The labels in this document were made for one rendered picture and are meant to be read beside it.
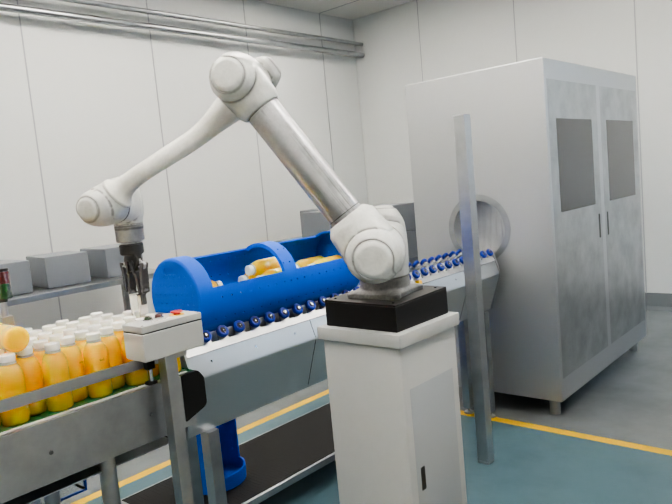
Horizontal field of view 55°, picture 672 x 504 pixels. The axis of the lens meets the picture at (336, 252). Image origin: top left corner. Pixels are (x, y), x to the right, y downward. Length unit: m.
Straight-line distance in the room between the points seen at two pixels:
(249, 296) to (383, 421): 0.69
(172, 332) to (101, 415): 0.29
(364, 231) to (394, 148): 6.19
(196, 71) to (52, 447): 5.07
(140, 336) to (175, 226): 4.39
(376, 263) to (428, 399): 0.51
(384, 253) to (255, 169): 5.22
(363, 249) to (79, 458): 0.95
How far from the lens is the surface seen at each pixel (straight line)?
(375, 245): 1.67
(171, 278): 2.29
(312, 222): 5.99
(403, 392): 1.89
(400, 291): 1.94
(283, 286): 2.43
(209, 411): 2.33
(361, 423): 2.03
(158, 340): 1.87
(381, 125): 7.99
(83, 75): 5.92
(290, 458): 3.25
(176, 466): 2.03
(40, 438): 1.88
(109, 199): 1.96
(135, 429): 2.01
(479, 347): 3.21
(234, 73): 1.76
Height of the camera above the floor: 1.44
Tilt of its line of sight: 6 degrees down
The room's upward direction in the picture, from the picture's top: 5 degrees counter-clockwise
